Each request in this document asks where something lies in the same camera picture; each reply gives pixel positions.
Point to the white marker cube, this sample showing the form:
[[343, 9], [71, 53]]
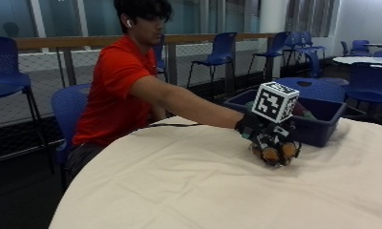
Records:
[[273, 101]]

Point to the wooden railing with mesh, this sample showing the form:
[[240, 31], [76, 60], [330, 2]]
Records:
[[72, 42]]

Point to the white earbud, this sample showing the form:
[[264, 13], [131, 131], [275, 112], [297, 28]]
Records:
[[128, 23]]

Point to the cream tablecloth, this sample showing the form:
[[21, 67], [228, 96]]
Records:
[[199, 178]]

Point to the the person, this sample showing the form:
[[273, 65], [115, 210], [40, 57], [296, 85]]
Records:
[[113, 95]]

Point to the blue plastic chair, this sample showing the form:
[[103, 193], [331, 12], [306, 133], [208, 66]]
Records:
[[359, 47], [275, 44], [220, 51], [314, 63], [318, 89], [68, 108], [159, 58], [303, 41], [371, 82], [5, 76]]

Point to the dark blue plastic bin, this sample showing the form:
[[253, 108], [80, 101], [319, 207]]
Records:
[[318, 130]]

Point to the round white table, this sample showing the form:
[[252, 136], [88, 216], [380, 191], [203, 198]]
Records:
[[362, 60]]

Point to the dark red item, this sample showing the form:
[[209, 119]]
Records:
[[299, 109]]

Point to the green item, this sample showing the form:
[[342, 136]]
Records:
[[310, 115]]

